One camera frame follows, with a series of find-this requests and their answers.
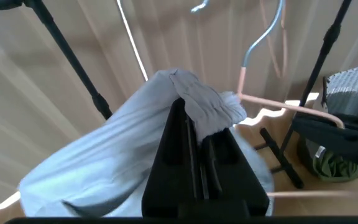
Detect green garment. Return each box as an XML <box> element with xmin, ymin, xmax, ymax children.
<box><xmin>312</xmin><ymin>146</ymin><xmax>358</xmax><ymax>183</ymax></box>

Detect black clothes rack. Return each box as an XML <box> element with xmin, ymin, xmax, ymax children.
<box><xmin>0</xmin><ymin>0</ymin><xmax>354</xmax><ymax>190</ymax></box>

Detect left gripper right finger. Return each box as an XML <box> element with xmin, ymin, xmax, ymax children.
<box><xmin>199</xmin><ymin>127</ymin><xmax>270</xmax><ymax>218</ymax></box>

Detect pale grey shorts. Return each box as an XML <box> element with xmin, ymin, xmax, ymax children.
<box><xmin>19</xmin><ymin>68</ymin><xmax>275</xmax><ymax>218</ymax></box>

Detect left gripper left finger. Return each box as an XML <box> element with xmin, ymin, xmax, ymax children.
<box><xmin>141</xmin><ymin>98</ymin><xmax>203</xmax><ymax>218</ymax></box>

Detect beige curtain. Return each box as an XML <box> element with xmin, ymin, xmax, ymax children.
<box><xmin>0</xmin><ymin>0</ymin><xmax>358</xmax><ymax>215</ymax></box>

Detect white laundry basket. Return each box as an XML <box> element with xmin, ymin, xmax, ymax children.
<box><xmin>296</xmin><ymin>65</ymin><xmax>358</xmax><ymax>183</ymax></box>

